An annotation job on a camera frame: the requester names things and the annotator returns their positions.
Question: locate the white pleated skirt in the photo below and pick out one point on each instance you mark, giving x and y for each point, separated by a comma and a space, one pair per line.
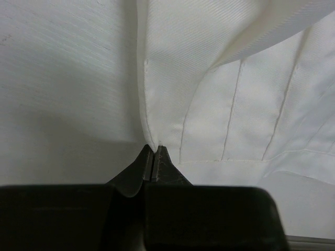
238, 90

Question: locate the aluminium front table rail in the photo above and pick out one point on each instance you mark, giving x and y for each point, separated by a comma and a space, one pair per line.
310, 243

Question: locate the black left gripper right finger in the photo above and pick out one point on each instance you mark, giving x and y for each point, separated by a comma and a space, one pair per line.
182, 216

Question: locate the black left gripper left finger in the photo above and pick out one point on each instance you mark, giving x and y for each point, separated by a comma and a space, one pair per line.
76, 217

